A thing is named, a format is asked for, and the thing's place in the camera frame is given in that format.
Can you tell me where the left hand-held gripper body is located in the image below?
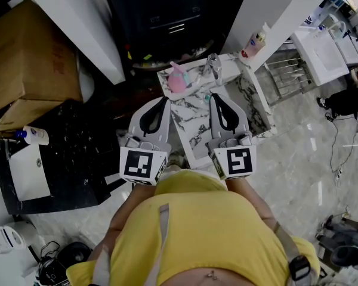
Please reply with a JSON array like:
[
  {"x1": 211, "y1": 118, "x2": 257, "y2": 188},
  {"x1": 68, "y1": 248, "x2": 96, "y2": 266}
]
[{"x1": 119, "y1": 132, "x2": 171, "y2": 186}]

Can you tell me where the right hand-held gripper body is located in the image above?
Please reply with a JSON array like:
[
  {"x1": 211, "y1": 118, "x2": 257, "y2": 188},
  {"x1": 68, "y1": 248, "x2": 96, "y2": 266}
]
[{"x1": 205, "y1": 131, "x2": 257, "y2": 181}]

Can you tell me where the person's left forearm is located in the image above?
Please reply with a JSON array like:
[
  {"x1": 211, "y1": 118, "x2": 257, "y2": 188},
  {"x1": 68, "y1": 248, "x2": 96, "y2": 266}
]
[{"x1": 88, "y1": 183, "x2": 156, "y2": 262}]

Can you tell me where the person's right forearm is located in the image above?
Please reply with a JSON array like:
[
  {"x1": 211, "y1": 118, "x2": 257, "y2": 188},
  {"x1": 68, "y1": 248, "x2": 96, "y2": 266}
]
[{"x1": 226, "y1": 177, "x2": 277, "y2": 231}]

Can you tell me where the black shoulder buckle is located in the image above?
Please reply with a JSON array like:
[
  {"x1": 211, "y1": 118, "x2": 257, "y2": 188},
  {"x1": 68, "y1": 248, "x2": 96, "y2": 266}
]
[{"x1": 288, "y1": 254, "x2": 313, "y2": 282}]

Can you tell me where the pink soap pump bottle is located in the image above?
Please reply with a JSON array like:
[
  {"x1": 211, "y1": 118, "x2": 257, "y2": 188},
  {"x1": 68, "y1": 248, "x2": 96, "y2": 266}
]
[{"x1": 240, "y1": 31, "x2": 267, "y2": 60}]

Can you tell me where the white bottle with blue pump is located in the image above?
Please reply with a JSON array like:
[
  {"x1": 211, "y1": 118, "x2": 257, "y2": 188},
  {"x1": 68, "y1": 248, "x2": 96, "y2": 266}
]
[{"x1": 15, "y1": 125, "x2": 50, "y2": 146}]

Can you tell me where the white marble sink table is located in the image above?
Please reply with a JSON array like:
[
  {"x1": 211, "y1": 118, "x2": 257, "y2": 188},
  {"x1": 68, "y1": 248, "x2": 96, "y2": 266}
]
[{"x1": 156, "y1": 52, "x2": 277, "y2": 170}]

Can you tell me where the person's shoe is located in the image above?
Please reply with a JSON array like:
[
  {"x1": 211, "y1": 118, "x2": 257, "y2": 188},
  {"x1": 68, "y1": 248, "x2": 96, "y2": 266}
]
[{"x1": 166, "y1": 151, "x2": 187, "y2": 169}]

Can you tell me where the chrome faucet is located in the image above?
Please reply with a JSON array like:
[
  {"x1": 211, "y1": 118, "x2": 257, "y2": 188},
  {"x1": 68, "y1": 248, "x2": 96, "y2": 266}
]
[{"x1": 206, "y1": 52, "x2": 224, "y2": 86}]

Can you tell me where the round metal tray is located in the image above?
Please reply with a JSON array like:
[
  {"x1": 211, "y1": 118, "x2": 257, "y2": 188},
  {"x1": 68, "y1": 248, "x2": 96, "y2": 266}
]
[{"x1": 131, "y1": 39, "x2": 215, "y2": 71}]

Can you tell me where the white round tank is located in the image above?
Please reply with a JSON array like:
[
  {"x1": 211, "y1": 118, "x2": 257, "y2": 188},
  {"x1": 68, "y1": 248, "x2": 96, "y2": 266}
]
[{"x1": 76, "y1": 51, "x2": 95, "y2": 103}]

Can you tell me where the black speckled counter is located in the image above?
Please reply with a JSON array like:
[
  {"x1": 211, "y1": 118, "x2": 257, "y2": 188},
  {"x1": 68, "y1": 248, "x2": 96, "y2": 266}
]
[{"x1": 0, "y1": 98, "x2": 132, "y2": 216}]

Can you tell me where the person's yellow shirt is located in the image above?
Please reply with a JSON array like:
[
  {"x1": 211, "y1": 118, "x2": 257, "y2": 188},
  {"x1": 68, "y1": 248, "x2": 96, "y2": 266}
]
[{"x1": 66, "y1": 170, "x2": 320, "y2": 286}]

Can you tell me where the white sink on steel stand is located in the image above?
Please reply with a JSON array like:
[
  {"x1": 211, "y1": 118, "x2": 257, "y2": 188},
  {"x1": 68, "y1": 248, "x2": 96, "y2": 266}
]
[{"x1": 264, "y1": 25, "x2": 350, "y2": 107}]

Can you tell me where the black round appliance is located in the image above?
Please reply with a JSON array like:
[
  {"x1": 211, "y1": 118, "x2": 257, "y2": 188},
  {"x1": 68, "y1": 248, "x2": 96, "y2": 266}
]
[{"x1": 37, "y1": 241, "x2": 92, "y2": 286}]

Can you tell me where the white rectangular sink basin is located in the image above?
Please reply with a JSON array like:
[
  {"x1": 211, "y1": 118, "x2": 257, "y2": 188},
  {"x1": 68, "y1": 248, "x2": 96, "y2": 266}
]
[{"x1": 8, "y1": 143, "x2": 51, "y2": 202}]

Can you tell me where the black cabinet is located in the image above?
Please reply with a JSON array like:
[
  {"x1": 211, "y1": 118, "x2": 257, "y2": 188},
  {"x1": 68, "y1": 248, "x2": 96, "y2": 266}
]
[{"x1": 103, "y1": 0, "x2": 251, "y2": 71}]

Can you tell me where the large cardboard box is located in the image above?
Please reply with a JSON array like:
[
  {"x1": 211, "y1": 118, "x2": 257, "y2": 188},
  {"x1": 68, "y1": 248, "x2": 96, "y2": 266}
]
[{"x1": 0, "y1": 0, "x2": 84, "y2": 135}]

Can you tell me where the white sink on wooden stand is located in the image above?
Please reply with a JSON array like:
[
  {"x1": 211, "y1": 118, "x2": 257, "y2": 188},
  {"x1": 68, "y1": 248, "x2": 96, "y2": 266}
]
[{"x1": 335, "y1": 30, "x2": 358, "y2": 67}]

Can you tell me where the black wheeled equipment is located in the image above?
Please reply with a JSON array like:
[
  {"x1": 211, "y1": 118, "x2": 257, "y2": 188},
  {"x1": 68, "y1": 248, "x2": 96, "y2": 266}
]
[{"x1": 315, "y1": 214, "x2": 358, "y2": 272}]

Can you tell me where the grey harness strap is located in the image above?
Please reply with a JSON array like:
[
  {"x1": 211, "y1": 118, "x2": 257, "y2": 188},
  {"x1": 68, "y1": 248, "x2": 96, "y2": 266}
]
[{"x1": 143, "y1": 203, "x2": 170, "y2": 286}]

